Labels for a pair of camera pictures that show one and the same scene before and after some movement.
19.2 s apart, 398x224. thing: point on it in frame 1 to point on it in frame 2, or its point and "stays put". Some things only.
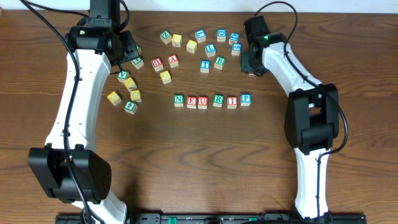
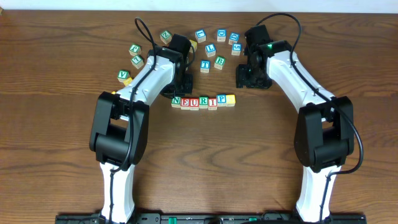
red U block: (203, 102) to (194, 104)
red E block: (191, 102) to (185, 104)
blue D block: (221, 35) stays put
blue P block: (245, 99) to (221, 100)
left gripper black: (130, 48) to (182, 88)
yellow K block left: (130, 83) stays put
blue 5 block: (236, 49) stays put
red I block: (232, 102) to (212, 103)
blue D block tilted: (234, 38) stays put
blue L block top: (201, 35) stays put
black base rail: (227, 218) stays put
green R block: (218, 100) to (203, 102)
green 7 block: (138, 62) stays put
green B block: (219, 62) stays put
